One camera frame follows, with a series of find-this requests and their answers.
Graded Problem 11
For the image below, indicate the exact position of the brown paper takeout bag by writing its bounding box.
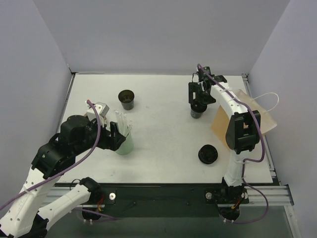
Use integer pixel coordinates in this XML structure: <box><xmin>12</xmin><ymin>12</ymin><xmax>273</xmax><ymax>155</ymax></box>
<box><xmin>211</xmin><ymin>89</ymin><xmax>279</xmax><ymax>150</ymax></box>

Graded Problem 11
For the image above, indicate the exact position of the black takeout coffee cup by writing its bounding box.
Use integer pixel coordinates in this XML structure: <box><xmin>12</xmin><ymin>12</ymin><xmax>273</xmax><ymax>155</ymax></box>
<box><xmin>118</xmin><ymin>89</ymin><xmax>135</xmax><ymax>110</ymax></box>

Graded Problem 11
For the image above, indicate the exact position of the black cup lid stack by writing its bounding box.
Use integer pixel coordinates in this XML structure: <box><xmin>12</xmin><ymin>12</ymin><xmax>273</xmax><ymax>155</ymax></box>
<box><xmin>198</xmin><ymin>144</ymin><xmax>218</xmax><ymax>165</ymax></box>

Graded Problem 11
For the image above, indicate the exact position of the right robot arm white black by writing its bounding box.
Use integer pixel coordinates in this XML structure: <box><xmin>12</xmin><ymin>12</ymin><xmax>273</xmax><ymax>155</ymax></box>
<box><xmin>188</xmin><ymin>64</ymin><xmax>265</xmax><ymax>202</ymax></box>

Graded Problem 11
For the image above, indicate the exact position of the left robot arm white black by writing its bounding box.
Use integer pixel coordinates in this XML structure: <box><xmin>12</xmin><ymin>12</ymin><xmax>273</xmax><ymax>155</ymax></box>
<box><xmin>0</xmin><ymin>115</ymin><xmax>125</xmax><ymax>238</ymax></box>

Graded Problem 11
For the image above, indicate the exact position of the white wrapped straw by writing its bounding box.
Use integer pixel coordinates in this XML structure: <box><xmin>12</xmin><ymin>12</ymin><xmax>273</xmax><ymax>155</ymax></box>
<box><xmin>114</xmin><ymin>110</ymin><xmax>133</xmax><ymax>137</ymax></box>

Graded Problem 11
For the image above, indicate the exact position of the green straw holder cup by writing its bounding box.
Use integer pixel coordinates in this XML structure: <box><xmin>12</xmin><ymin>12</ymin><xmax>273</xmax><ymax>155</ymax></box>
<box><xmin>116</xmin><ymin>124</ymin><xmax>134</xmax><ymax>155</ymax></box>

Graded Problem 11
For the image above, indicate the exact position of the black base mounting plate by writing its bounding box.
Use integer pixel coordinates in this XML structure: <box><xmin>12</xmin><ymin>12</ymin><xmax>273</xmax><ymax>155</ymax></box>
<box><xmin>82</xmin><ymin>184</ymin><xmax>249</xmax><ymax>220</ymax></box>

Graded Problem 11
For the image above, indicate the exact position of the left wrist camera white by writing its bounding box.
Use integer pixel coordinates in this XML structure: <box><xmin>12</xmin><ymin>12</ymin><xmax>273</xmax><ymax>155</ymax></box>
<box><xmin>86</xmin><ymin>102</ymin><xmax>109</xmax><ymax>126</ymax></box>

